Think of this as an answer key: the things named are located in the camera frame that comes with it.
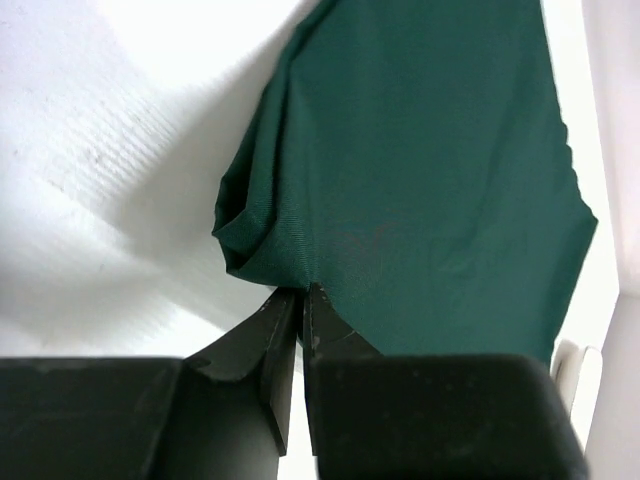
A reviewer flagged dark green cloth placemat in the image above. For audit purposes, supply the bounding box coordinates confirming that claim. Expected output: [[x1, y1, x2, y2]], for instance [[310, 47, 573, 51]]
[[213, 0, 597, 363]]

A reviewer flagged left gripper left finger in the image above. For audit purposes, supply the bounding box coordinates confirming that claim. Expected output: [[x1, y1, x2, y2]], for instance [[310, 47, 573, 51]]
[[1, 289, 295, 479]]

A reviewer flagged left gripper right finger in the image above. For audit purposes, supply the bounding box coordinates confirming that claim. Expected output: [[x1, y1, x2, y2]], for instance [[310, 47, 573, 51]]
[[302, 285, 586, 479]]

